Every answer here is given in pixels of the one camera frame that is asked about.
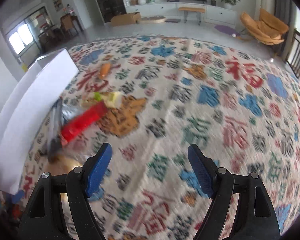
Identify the brown cardboard box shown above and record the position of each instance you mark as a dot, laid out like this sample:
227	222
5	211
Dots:
125	19

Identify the orange lounge chair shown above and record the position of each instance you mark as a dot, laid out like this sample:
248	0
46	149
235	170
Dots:
268	29

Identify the dining table with chairs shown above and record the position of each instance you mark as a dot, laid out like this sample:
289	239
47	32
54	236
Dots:
50	34

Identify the round wooden cat scratcher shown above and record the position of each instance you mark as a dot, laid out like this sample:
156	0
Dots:
152	20

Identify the purple floor mat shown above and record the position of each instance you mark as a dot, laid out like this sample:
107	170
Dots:
225	29

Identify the red snack packet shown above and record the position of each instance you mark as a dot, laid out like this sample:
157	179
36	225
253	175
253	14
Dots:
81	122

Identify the patterned woven tablecloth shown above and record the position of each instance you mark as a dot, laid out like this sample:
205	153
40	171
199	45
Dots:
241	111

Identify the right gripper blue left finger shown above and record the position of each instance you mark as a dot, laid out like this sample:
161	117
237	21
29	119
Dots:
43	217

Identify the white cardboard box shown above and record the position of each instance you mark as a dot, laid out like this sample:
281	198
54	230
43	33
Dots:
25	110

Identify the packaged milk toast bread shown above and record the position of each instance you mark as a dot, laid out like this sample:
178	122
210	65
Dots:
60	163

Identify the blue white snack bag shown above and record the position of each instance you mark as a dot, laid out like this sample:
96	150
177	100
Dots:
59	115

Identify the white tv cabinet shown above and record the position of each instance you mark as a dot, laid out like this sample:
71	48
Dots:
213	15

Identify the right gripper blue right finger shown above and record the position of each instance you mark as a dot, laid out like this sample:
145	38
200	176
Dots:
255	215

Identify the yellow green snack packet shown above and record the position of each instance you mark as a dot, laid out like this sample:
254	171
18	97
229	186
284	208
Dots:
111	99

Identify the wooden bench stool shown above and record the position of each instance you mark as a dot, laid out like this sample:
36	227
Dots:
198	11

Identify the orange sausage snack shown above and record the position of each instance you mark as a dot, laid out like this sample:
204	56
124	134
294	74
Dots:
104	70

